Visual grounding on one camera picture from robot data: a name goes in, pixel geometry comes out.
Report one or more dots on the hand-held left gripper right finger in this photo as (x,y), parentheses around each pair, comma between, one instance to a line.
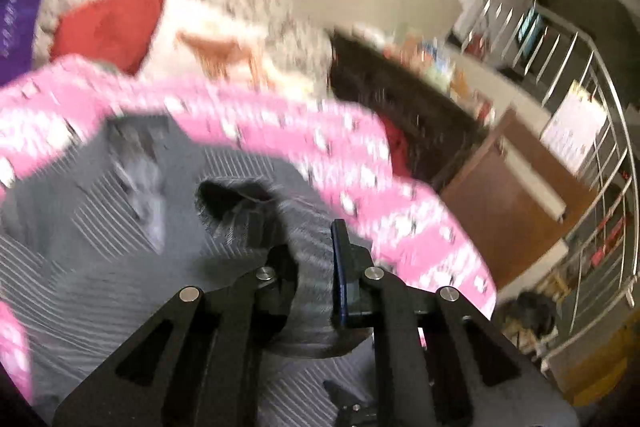
(340,279)

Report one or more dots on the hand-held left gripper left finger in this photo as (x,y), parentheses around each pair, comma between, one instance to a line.
(276,299)

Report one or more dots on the grey striped suit jacket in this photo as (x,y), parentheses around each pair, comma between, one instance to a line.
(150,257)

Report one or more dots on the pink penguin print blanket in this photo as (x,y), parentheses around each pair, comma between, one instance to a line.
(400,217)

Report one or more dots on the red cloth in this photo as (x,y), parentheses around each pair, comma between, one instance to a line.
(397,147)

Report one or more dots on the dark carved wooden cabinet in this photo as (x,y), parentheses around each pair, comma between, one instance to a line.
(400,107)

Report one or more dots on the dark bag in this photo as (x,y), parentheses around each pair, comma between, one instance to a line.
(530,314)

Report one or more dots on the pile of colourful clutter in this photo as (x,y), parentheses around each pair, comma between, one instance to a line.
(435,62)

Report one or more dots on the yellow box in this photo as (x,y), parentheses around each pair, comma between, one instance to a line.
(600,362)

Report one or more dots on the white paper sheet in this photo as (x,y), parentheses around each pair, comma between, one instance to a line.
(575,127)

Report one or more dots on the white pillow with orange print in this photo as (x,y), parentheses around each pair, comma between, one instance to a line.
(200,17)

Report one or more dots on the red pillow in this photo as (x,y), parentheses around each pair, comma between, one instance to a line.
(110,27)

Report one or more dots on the white metal drying rack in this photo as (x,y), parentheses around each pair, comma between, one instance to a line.
(594,56)

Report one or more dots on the purple tote bag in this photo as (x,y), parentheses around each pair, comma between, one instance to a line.
(20,7)

